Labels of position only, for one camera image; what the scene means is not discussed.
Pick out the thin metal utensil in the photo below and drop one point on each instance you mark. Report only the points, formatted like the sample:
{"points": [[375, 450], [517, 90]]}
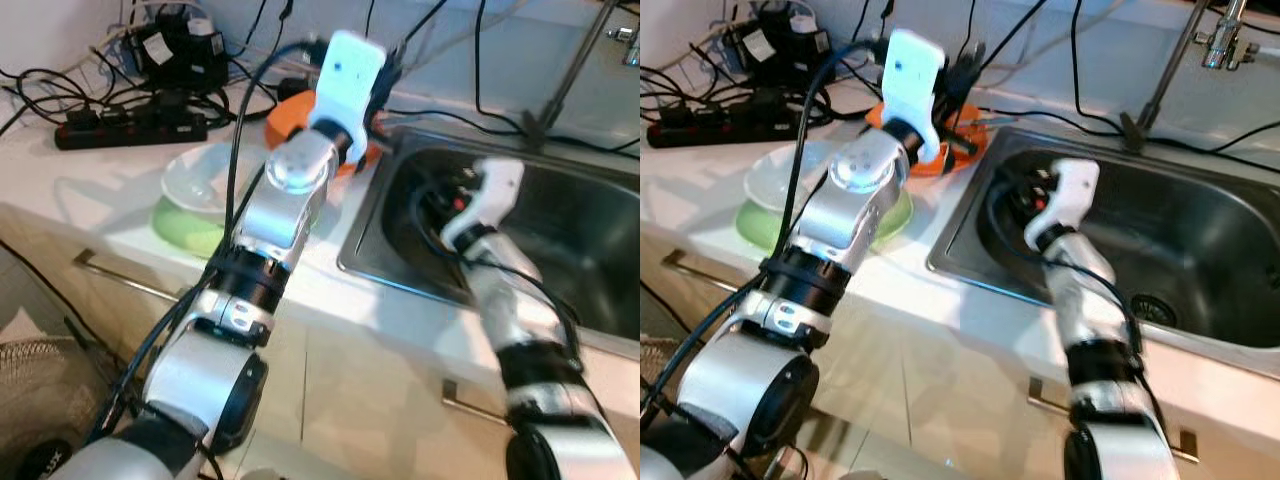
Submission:
{"points": [[995, 117]]}

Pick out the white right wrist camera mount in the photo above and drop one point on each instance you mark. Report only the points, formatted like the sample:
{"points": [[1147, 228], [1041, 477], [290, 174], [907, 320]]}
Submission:
{"points": [[495, 195], [1072, 195]]}

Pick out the stainless steel sink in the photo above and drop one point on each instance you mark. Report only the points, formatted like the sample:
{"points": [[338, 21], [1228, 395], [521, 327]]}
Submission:
{"points": [[1190, 220], [580, 230]]}

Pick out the black labelled power adapter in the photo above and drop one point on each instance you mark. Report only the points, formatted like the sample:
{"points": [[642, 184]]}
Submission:
{"points": [[180, 55], [775, 50]]}

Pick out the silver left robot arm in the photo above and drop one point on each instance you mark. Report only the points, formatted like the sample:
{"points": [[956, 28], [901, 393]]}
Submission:
{"points": [[280, 220], [850, 215]]}

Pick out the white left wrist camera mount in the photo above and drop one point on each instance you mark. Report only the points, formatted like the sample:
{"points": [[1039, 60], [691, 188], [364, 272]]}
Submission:
{"points": [[345, 85], [912, 85]]}

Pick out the metal sink drain strainer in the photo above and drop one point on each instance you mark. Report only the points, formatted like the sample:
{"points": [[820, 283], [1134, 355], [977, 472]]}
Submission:
{"points": [[1155, 312]]}

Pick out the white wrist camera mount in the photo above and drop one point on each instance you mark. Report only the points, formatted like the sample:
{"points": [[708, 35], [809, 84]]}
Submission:
{"points": [[912, 85], [1072, 195], [495, 195], [345, 85]]}

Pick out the green plate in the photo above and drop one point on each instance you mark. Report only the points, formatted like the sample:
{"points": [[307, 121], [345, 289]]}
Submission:
{"points": [[185, 232], [765, 228]]}

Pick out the white bowl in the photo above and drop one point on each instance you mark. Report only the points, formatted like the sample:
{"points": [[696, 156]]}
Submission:
{"points": [[200, 175], [780, 175]]}

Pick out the orange plate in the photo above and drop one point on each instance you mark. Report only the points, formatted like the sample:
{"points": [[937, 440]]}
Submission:
{"points": [[290, 118], [978, 140]]}

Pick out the black power strip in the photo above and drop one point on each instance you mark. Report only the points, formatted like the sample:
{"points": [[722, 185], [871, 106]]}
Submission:
{"points": [[720, 128], [130, 130]]}

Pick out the chrome faucet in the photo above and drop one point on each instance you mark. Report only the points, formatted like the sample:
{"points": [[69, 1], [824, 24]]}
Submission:
{"points": [[575, 60], [1177, 60]]}

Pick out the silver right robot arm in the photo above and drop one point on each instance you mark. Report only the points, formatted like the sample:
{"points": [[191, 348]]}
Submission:
{"points": [[510, 290], [1085, 290]]}

